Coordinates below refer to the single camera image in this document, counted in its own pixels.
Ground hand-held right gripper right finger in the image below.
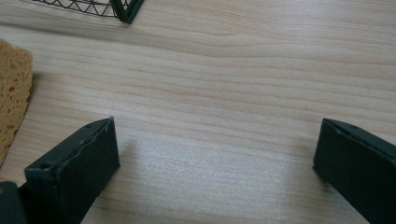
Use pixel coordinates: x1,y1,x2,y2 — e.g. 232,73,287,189
312,118,396,224

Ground yellow and green sponge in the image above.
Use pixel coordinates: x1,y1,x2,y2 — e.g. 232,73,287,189
0,38,35,168

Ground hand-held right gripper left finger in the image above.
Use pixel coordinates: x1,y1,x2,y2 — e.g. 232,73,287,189
23,117,121,224

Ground black wire mesh basket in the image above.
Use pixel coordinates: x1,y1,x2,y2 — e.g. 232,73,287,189
31,0,146,25

